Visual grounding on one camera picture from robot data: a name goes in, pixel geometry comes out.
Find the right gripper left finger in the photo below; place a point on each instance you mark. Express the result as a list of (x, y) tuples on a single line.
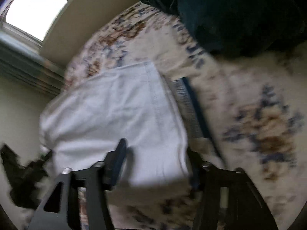
[(113, 163)]

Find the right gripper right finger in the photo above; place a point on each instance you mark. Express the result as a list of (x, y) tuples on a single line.
[(197, 176)]

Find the white polo shirt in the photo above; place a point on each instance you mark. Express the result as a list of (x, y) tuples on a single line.
[(133, 102)]

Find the black white folded garment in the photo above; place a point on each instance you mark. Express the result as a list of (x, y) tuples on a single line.
[(191, 111)]

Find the floral bed blanket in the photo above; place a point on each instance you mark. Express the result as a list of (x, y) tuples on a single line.
[(255, 107)]

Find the left green curtain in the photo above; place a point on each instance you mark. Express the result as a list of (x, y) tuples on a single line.
[(20, 63)]

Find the window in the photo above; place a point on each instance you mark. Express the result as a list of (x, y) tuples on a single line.
[(30, 20)]

